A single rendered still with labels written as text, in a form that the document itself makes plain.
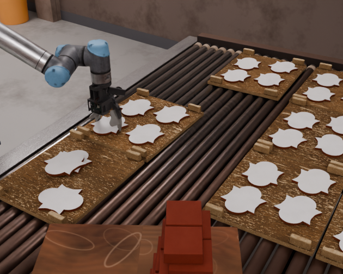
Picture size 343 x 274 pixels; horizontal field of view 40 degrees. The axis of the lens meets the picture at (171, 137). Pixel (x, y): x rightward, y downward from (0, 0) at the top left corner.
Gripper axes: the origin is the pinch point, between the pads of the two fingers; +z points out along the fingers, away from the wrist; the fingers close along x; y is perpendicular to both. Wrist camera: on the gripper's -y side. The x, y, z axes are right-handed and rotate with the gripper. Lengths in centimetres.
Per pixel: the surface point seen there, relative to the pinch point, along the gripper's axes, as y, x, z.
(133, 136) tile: 2.2, 13.4, -0.2
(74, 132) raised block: 13.8, -5.8, -1.6
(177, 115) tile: -20.5, 18.8, -0.2
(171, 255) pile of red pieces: 74, 79, -36
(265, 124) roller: -37, 51, 3
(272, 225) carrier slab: 18, 77, 1
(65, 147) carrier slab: 20.3, -4.5, 0.8
